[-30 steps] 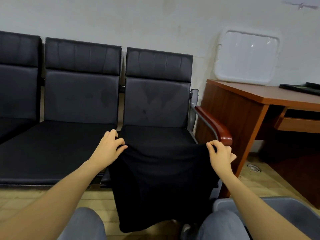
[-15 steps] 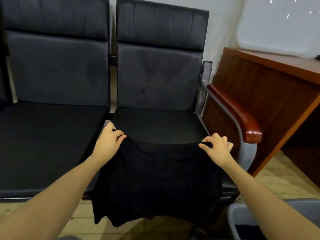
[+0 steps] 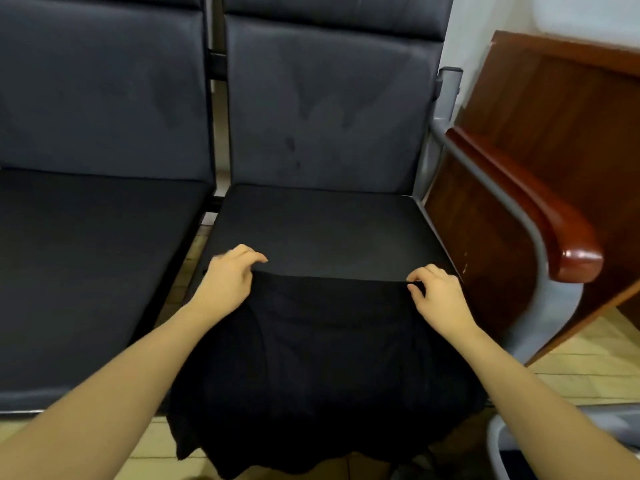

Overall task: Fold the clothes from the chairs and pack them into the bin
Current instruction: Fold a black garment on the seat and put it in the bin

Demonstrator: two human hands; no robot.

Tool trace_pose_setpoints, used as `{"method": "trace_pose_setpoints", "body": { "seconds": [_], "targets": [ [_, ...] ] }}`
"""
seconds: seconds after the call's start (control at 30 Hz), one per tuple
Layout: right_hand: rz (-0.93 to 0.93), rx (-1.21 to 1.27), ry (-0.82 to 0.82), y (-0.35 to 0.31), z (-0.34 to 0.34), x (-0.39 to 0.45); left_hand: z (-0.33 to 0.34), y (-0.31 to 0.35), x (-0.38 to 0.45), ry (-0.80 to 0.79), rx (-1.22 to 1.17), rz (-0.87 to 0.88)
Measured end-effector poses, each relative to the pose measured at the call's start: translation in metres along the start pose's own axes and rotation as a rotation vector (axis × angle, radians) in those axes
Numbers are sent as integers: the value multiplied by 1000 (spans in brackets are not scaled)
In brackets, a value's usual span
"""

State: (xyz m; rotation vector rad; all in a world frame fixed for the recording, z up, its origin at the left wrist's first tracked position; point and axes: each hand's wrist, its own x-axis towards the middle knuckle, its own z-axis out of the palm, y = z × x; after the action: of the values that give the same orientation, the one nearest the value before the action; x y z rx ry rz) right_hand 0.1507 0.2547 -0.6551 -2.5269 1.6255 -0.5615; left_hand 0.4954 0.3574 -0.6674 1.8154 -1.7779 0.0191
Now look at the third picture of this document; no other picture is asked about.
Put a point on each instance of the person's right hand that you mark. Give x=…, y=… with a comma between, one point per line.
x=440, y=300

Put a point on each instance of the person's left hand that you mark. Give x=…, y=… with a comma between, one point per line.
x=228, y=283

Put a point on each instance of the black t-shirt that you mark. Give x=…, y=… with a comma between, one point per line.
x=330, y=375

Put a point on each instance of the grey plastic storage bin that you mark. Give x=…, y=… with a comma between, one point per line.
x=560, y=435

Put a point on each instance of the white plastic tray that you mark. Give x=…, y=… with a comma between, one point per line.
x=590, y=17

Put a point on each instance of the person's left forearm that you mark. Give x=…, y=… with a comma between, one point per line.
x=95, y=405

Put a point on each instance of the person's right forearm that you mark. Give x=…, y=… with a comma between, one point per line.
x=545, y=405

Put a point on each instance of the brown wooden bench armrest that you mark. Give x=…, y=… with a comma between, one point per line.
x=530, y=200

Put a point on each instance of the brown wooden desk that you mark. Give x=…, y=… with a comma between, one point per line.
x=560, y=115

